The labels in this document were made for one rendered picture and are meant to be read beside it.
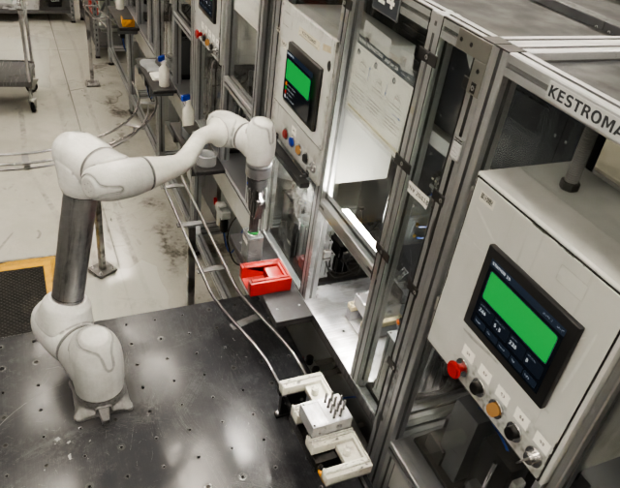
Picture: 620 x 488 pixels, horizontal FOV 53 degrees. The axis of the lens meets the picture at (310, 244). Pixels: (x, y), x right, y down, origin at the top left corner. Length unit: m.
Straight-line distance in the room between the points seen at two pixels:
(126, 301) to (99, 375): 1.59
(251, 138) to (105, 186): 0.57
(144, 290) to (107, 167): 1.96
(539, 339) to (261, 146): 1.22
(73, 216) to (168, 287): 1.78
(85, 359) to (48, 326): 0.20
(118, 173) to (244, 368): 0.89
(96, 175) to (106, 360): 0.59
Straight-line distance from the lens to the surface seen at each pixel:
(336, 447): 1.89
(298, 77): 2.01
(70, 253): 2.04
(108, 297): 3.65
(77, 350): 2.04
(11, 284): 3.82
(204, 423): 2.14
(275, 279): 2.23
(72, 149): 1.89
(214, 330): 2.43
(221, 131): 2.18
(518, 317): 1.23
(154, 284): 3.72
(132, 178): 1.79
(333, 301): 2.26
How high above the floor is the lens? 2.35
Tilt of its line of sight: 35 degrees down
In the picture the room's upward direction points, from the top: 9 degrees clockwise
